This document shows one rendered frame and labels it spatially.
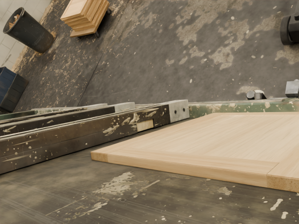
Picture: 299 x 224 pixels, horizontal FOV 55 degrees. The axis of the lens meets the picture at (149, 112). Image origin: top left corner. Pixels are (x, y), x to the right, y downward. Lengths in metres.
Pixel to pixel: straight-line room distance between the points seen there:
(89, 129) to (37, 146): 0.15
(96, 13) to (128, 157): 3.58
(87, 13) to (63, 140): 3.31
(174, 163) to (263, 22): 2.15
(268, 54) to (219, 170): 1.91
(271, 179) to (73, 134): 0.49
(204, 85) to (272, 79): 0.53
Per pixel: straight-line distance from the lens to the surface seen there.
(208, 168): 0.46
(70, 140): 0.74
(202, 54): 2.61
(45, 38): 5.17
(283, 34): 2.18
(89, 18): 3.96
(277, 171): 0.43
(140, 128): 0.91
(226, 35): 2.62
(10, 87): 4.95
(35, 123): 1.02
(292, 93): 1.16
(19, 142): 0.68
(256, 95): 1.06
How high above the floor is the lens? 1.74
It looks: 42 degrees down
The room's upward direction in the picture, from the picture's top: 53 degrees counter-clockwise
